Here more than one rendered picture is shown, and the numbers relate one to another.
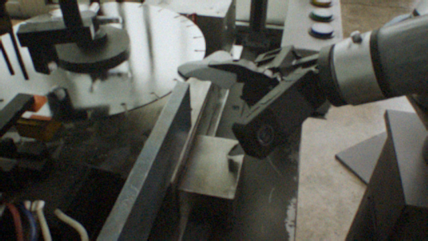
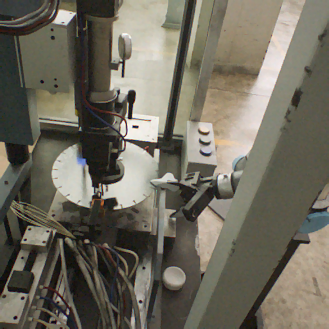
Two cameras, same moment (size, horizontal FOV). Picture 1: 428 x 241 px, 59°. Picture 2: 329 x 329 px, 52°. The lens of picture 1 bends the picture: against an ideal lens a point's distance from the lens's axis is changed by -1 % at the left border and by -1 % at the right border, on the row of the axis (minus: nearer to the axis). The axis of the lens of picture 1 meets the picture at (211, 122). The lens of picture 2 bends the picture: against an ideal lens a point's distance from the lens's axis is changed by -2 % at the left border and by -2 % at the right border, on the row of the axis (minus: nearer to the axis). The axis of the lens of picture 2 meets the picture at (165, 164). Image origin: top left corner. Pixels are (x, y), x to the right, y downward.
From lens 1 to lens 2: 59 cm
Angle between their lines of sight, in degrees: 13
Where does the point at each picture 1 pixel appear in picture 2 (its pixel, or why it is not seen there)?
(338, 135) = not seen: hidden behind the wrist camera
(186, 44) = (149, 167)
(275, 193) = (188, 233)
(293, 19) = (191, 142)
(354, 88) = (225, 195)
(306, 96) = (207, 196)
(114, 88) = (126, 193)
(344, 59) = (222, 184)
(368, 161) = (225, 205)
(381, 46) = (234, 181)
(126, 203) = (161, 241)
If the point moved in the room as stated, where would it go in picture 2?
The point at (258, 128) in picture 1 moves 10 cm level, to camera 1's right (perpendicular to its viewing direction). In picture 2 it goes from (192, 211) to (226, 209)
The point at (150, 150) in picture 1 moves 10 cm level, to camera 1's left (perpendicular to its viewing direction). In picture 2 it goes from (161, 223) to (122, 225)
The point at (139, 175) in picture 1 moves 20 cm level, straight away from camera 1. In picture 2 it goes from (161, 231) to (130, 179)
